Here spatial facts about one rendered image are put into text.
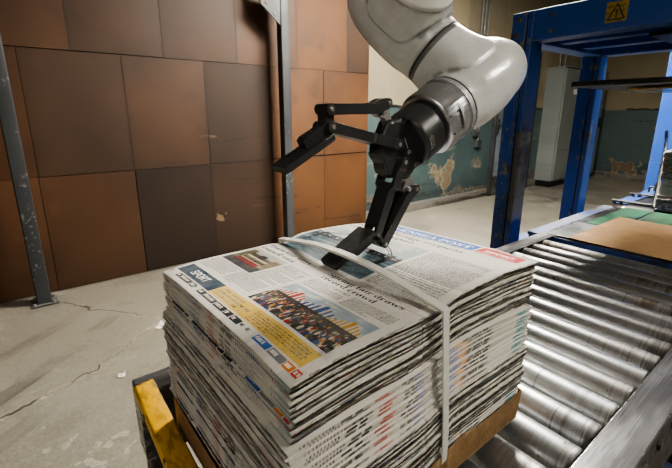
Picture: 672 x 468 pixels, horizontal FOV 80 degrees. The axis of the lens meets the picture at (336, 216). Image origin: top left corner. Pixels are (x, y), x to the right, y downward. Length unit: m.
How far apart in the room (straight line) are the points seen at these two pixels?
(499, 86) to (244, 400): 0.49
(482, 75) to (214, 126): 3.02
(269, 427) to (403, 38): 0.50
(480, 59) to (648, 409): 0.55
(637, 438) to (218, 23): 3.41
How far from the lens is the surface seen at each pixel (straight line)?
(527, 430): 0.67
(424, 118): 0.52
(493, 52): 0.63
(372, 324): 0.37
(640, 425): 0.74
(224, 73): 3.53
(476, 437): 0.57
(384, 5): 0.62
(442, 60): 0.60
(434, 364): 0.44
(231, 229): 3.64
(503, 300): 0.52
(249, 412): 0.37
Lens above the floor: 1.21
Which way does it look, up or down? 14 degrees down
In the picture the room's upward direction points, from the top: straight up
